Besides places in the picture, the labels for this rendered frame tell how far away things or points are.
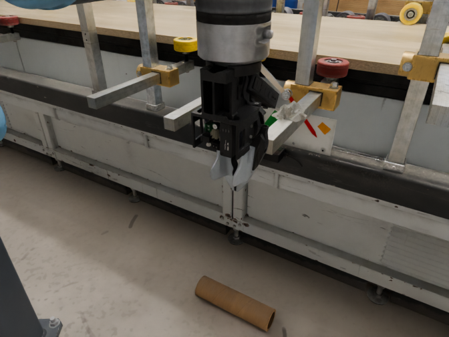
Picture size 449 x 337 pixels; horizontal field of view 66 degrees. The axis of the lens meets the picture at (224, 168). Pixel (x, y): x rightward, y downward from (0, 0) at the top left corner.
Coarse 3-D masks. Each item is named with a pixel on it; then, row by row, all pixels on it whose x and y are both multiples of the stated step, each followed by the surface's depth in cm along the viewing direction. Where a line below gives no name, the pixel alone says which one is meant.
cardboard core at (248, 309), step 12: (204, 276) 134; (204, 288) 130; (216, 288) 129; (228, 288) 129; (216, 300) 127; (228, 300) 125; (240, 300) 124; (252, 300) 124; (240, 312) 123; (252, 312) 121; (264, 312) 120; (264, 324) 119
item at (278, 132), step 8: (328, 80) 90; (336, 80) 91; (304, 96) 80; (312, 96) 80; (320, 96) 81; (304, 104) 76; (312, 104) 77; (304, 112) 73; (312, 112) 79; (280, 120) 68; (288, 120) 68; (304, 120) 75; (272, 128) 65; (280, 128) 65; (288, 128) 66; (296, 128) 71; (272, 136) 62; (280, 136) 63; (288, 136) 68; (272, 144) 61; (280, 144) 65; (272, 152) 62
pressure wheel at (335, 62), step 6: (318, 60) 90; (324, 60) 91; (330, 60) 90; (336, 60) 89; (342, 60) 90; (318, 66) 90; (324, 66) 88; (330, 66) 87; (336, 66) 86; (342, 66) 86; (348, 66) 88; (318, 72) 90; (324, 72) 88; (330, 72) 87; (336, 72) 87; (342, 72) 87; (330, 78) 91
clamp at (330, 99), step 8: (288, 80) 87; (296, 88) 85; (304, 88) 84; (312, 88) 83; (320, 88) 82; (328, 88) 82; (296, 96) 86; (328, 96) 81; (336, 96) 81; (320, 104) 83; (328, 104) 82; (336, 104) 83
